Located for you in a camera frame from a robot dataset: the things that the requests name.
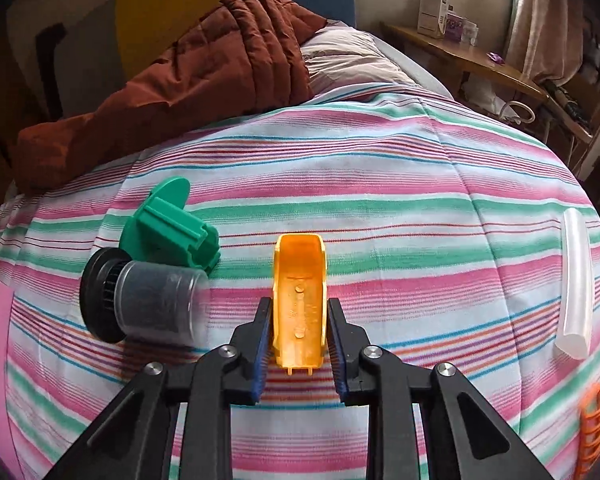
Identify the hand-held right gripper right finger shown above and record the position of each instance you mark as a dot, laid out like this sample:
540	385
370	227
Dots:
336	355

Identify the brown quilt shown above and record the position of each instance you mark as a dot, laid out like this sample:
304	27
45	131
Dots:
205	70

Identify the pale pillow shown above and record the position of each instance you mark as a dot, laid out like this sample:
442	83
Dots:
350	60

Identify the purple box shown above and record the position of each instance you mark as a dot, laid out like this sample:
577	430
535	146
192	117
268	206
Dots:
454	27

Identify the grey yellow blue headboard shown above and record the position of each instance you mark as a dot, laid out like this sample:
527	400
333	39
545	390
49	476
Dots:
150	15

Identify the small purple item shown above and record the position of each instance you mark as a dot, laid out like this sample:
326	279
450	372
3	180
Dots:
495	58

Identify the wooden desk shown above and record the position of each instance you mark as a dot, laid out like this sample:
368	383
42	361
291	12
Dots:
480	65

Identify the green plastic piece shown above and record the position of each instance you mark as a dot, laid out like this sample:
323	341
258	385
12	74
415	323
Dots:
165	225

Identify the white carton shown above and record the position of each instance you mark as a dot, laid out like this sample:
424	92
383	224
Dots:
432	10

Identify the translucent plastic tube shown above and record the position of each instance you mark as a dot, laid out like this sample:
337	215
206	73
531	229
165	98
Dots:
577	285

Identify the white cup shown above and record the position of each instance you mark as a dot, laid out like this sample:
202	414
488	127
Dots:
470	35

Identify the long beige curtain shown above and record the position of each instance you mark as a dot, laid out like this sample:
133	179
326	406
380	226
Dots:
545	20

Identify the striped bedsheet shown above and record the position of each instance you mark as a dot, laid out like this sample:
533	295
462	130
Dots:
380	200

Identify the orange comb-shaped piece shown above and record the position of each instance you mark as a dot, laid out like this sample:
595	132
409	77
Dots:
592	425

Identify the orange plastic shell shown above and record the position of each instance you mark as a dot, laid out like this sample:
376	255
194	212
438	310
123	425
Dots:
300	290

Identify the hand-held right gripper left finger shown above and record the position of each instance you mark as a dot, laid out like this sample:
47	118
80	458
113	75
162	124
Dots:
262	355

